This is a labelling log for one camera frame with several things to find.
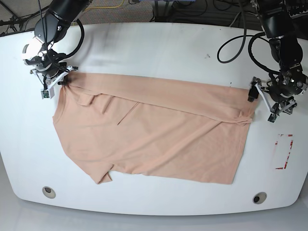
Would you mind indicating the red tape rectangle marking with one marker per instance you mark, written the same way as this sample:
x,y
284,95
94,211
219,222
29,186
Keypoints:
x,y
282,151

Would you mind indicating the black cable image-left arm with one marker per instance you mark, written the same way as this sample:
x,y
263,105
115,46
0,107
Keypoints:
x,y
71,44

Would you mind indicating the left table cable grommet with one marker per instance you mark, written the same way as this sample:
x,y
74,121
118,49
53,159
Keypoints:
x,y
49,192

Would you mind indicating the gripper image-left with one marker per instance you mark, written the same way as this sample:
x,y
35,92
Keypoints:
x,y
43,59

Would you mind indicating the peach t-shirt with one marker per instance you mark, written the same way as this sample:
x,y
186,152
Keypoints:
x,y
152,126

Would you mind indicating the black tripod stand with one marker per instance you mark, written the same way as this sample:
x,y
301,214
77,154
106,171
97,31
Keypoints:
x,y
17,24

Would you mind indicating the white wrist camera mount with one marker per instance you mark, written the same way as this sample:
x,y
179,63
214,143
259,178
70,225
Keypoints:
x,y
49,82
275,103

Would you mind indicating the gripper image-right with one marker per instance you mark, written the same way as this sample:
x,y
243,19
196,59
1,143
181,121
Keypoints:
x,y
283,84

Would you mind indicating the right table cable grommet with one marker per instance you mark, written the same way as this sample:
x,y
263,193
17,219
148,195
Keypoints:
x,y
259,198

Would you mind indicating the white power strip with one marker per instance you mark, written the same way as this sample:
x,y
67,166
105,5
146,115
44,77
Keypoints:
x,y
297,11

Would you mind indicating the table cable grommet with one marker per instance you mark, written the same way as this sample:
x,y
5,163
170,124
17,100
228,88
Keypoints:
x,y
259,198
49,192

